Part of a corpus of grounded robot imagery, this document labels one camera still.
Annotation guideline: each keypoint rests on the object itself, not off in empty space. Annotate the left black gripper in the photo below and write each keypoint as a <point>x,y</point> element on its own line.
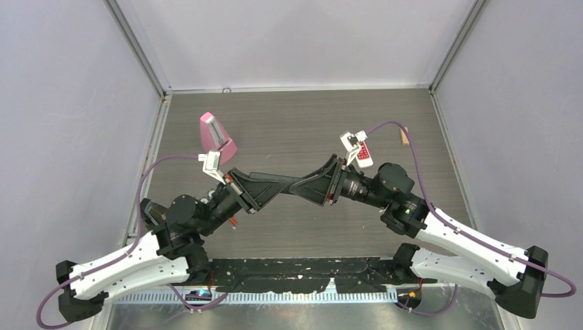
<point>254,194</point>

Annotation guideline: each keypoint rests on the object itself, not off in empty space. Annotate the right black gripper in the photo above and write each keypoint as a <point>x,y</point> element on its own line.
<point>325,183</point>

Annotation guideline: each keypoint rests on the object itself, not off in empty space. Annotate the black remote control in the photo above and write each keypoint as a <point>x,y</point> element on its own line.
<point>287,180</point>

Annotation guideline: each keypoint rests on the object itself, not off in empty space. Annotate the white remote control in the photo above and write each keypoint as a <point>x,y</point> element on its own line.
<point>363,158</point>

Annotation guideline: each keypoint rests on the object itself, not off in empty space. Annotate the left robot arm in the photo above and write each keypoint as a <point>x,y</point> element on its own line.
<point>171,247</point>

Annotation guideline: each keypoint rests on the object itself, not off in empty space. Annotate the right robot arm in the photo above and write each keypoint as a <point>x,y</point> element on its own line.
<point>510,275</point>

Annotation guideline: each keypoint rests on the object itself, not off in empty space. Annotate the grey round chip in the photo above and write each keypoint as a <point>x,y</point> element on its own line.
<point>207,197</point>

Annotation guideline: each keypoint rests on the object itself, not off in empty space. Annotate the pink metronome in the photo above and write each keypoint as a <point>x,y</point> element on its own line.
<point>214,137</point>

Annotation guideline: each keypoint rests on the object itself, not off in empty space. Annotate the wooden block far right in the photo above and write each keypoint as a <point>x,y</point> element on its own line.
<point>404,136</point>

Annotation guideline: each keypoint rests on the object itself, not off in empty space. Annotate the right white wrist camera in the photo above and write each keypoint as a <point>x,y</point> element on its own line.
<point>350,141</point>

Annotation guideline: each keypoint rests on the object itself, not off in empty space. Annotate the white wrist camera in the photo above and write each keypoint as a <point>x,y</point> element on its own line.
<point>350,141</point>
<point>211,163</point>

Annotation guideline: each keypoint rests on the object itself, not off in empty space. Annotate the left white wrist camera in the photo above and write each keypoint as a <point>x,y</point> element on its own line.
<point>211,163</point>

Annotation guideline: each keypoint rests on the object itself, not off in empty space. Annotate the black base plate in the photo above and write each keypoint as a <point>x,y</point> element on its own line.
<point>307,275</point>

